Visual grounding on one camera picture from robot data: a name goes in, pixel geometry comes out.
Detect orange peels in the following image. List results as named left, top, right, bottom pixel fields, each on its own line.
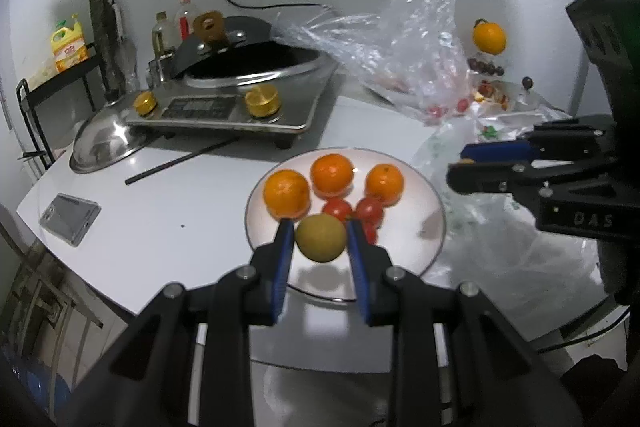
left=472, top=79, right=511, bottom=110

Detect dark grapes cluster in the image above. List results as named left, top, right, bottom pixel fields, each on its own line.
left=467, top=54, right=506, bottom=76

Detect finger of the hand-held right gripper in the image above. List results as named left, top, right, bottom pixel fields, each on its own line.
left=460, top=117, right=617, bottom=162
left=446, top=159, right=618, bottom=195

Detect black chopstick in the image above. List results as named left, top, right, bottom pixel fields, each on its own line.
left=125, top=139, right=238, bottom=185

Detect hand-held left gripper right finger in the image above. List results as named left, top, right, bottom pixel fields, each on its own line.
left=346, top=219, right=583, bottom=427

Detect clear crumpled plastic bag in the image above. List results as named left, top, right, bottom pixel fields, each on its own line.
left=272, top=0, right=481, bottom=125

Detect small yellow round fruit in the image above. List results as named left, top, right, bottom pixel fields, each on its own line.
left=295, top=214, right=347, bottom=264

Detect blue water jug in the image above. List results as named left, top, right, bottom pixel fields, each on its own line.
left=0, top=347, right=71, bottom=423

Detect white plate with dark rim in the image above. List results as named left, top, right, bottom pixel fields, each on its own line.
left=245, top=148, right=447, bottom=304

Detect orange mandarin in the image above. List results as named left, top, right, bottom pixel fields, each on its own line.
left=310, top=153, right=355, bottom=198
left=262, top=169, right=311, bottom=220
left=365, top=163, right=405, bottom=206

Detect black wire rack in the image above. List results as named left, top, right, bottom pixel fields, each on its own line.
left=16, top=54, right=108, bottom=170

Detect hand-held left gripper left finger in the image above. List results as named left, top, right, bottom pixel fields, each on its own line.
left=60, top=218, right=295, bottom=427

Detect black wok with wooden handle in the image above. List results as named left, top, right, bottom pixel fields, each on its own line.
left=172, top=11, right=281, bottom=80

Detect red cap sauce bottle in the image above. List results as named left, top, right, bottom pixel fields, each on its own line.
left=175, top=0, right=196, bottom=42

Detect induction cooker with gold knobs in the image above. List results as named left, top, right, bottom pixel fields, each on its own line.
left=125, top=52, right=341, bottom=150

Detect smartphone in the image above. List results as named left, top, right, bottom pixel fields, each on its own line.
left=39, top=193, right=102, bottom=248

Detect steel wok lid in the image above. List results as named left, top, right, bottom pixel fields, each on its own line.
left=69, top=104, right=151, bottom=175

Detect printed plastic bag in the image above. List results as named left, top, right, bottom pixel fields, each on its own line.
left=407, top=104, right=616, bottom=308

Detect metal shelf frame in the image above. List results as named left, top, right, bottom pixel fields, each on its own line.
left=0, top=207, right=106, bottom=358

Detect dark oil bottle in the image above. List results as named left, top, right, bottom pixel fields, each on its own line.
left=152, top=11, right=173, bottom=58

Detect thin black cable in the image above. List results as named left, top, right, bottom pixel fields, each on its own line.
left=537, top=307, right=631, bottom=353

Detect yellow detergent bottle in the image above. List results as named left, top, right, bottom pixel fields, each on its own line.
left=50, top=13, right=90, bottom=74

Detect black folded umbrella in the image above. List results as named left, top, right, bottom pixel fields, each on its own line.
left=97, top=0, right=126, bottom=98

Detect large orange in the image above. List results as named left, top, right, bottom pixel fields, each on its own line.
left=472, top=19, right=507, bottom=55

